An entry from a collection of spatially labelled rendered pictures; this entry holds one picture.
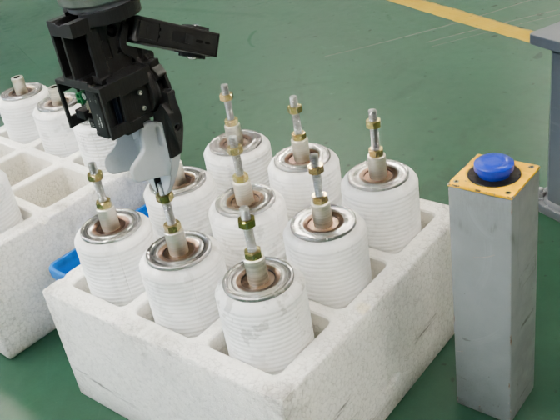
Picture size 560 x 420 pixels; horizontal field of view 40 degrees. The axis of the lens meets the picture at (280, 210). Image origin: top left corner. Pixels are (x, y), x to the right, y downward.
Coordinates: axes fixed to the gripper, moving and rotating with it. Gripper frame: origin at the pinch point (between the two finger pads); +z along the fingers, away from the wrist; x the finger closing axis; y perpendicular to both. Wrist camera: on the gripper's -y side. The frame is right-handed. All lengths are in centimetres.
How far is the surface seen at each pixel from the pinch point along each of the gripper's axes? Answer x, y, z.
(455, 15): -48, -143, 34
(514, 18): -31, -145, 34
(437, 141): -13, -76, 34
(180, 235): 1.1, 0.7, 6.7
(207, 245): 2.7, -1.5, 8.9
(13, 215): -37.8, 0.9, 15.3
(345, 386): 19.4, -2.5, 22.7
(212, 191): -8.0, -12.6, 10.6
